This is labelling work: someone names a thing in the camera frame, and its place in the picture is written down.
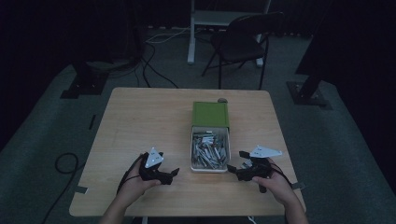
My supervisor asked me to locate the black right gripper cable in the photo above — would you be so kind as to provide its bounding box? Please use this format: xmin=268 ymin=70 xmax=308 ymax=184
xmin=269 ymin=162 xmax=294 ymax=189

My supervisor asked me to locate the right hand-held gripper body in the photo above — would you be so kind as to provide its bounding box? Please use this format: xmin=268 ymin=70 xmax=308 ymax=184
xmin=235 ymin=145 xmax=284 ymax=194

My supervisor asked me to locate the pile of silver metal pieces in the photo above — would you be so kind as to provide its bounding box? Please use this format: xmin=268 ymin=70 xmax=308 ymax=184
xmin=191 ymin=131 xmax=229 ymax=171

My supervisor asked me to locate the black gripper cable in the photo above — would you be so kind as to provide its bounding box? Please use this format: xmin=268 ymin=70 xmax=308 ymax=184
xmin=269 ymin=162 xmax=294 ymax=189
xmin=116 ymin=153 xmax=146 ymax=195

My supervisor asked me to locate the black stand with base plate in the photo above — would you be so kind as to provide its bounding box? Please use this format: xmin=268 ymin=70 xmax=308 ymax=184
xmin=59 ymin=60 xmax=110 ymax=100
xmin=286 ymin=0 xmax=333 ymax=110

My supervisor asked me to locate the person's right hand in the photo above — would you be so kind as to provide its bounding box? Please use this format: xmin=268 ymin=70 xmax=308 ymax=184
xmin=251 ymin=158 xmax=296 ymax=207

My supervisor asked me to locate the black looped floor cable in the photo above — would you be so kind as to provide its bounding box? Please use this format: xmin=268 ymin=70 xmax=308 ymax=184
xmin=41 ymin=151 xmax=87 ymax=224

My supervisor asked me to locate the black folding chair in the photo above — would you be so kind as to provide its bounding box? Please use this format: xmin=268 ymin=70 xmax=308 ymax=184
xmin=201 ymin=11 xmax=286 ymax=91

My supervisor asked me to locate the white floor cable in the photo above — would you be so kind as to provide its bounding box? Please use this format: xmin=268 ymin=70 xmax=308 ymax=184
xmin=144 ymin=26 xmax=191 ymax=45

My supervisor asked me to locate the person's left hand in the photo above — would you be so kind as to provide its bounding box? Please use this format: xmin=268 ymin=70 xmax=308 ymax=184
xmin=116 ymin=151 xmax=163 ymax=209

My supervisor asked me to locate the white metal table frame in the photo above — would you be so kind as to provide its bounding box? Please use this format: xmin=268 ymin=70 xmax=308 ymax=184
xmin=187 ymin=0 xmax=273 ymax=68

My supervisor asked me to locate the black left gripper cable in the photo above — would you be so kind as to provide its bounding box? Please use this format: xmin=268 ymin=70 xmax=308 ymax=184
xmin=116 ymin=153 xmax=146 ymax=195

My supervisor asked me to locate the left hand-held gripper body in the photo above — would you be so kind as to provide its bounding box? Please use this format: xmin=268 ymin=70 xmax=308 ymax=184
xmin=137 ymin=147 xmax=171 ymax=185

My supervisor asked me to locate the white drawer tray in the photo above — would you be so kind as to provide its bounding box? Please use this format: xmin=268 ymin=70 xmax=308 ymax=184
xmin=190 ymin=125 xmax=233 ymax=174

